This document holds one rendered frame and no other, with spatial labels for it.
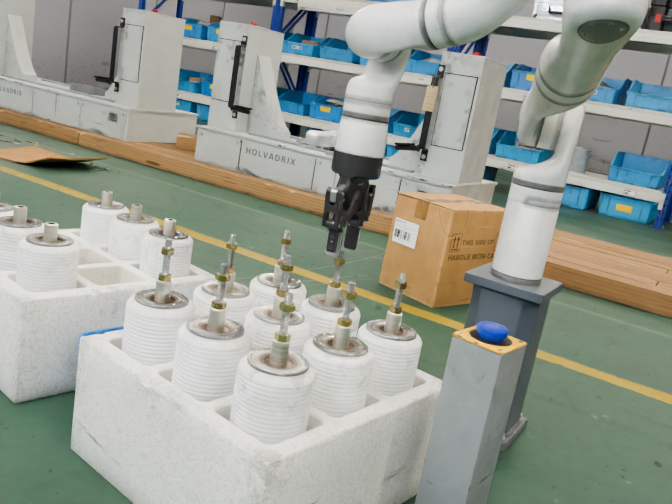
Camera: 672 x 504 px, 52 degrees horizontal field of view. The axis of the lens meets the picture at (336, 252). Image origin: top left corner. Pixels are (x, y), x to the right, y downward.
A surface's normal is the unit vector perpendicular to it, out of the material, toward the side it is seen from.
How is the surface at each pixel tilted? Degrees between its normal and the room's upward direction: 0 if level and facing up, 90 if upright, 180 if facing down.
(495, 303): 90
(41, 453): 0
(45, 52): 90
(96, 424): 90
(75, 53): 90
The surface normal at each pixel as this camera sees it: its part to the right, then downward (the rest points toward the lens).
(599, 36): -0.18, 0.98
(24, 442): 0.17, -0.96
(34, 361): 0.73, 0.29
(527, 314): 0.22, 0.27
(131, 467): -0.64, 0.07
